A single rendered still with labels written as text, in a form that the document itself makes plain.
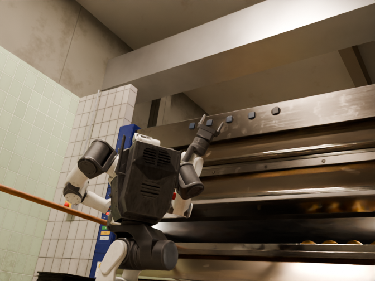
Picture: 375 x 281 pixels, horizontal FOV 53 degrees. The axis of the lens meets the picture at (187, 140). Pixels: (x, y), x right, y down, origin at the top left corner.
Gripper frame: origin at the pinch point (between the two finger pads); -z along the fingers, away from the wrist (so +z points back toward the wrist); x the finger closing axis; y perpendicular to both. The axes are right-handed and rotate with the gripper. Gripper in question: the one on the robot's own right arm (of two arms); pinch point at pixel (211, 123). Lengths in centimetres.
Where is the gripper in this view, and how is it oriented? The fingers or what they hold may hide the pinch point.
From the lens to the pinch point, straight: 206.5
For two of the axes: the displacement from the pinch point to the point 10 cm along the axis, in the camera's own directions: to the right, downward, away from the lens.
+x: -8.7, -4.0, 2.7
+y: 1.5, 3.0, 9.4
